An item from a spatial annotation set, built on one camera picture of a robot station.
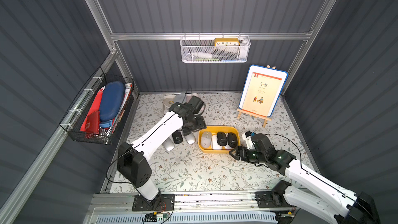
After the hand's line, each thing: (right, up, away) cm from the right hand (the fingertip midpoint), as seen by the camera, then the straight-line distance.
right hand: (236, 152), depth 78 cm
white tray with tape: (-42, +29, +34) cm, 61 cm away
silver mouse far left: (-38, 0, +16) cm, 42 cm away
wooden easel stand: (+22, +16, +18) cm, 33 cm away
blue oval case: (-62, +29, -2) cm, 68 cm away
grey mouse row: (-15, +4, +13) cm, 20 cm away
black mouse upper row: (-33, +5, +16) cm, 37 cm away
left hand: (-19, +12, +2) cm, 22 cm away
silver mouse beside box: (-25, +3, +19) cm, 31 cm away
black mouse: (-6, +5, +11) cm, 13 cm away
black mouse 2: (0, +4, +12) cm, 12 cm away
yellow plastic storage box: (-10, +9, +19) cm, 23 cm away
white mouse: (-10, +1, +13) cm, 16 cm away
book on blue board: (+17, +33, +11) cm, 39 cm away
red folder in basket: (-65, +16, -13) cm, 68 cm away
